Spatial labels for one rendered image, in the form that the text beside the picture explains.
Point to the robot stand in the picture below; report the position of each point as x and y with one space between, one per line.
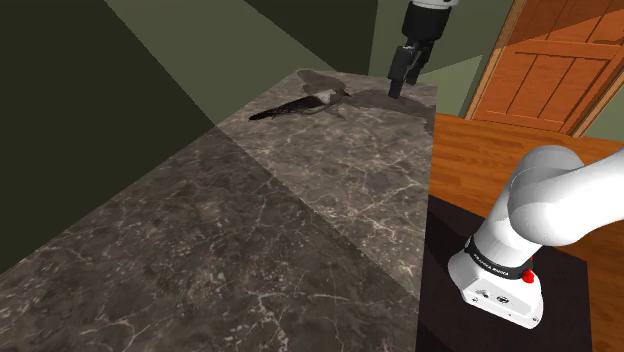
453 322

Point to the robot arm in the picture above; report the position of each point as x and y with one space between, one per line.
546 204

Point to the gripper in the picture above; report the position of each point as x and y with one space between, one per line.
425 23

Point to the brown wooden door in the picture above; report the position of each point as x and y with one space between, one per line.
551 73

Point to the black and white bird figure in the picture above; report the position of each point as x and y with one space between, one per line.
312 103

